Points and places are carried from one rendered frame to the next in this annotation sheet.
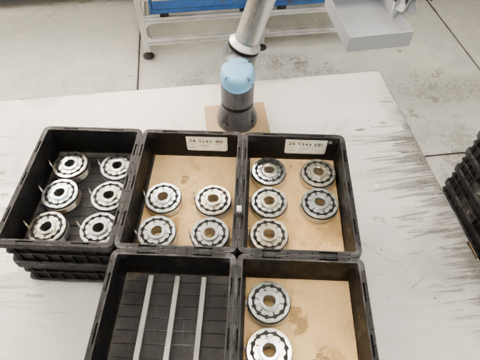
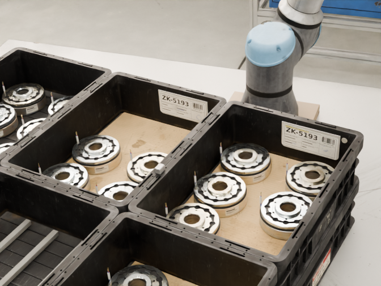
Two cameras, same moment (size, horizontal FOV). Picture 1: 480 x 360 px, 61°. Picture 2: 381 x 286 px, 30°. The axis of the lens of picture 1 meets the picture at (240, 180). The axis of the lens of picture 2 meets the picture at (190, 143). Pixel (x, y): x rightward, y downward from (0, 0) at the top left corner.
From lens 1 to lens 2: 66 cm
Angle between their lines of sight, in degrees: 28
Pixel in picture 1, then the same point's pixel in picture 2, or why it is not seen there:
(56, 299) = not seen: outside the picture
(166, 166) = (128, 125)
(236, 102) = (259, 79)
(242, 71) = (275, 37)
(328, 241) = not seen: hidden behind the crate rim
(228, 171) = not seen: hidden behind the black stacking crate
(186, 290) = (55, 249)
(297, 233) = (236, 239)
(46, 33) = (140, 16)
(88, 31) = (191, 24)
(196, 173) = (157, 142)
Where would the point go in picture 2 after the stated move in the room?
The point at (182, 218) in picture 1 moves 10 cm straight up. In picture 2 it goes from (106, 180) to (100, 140)
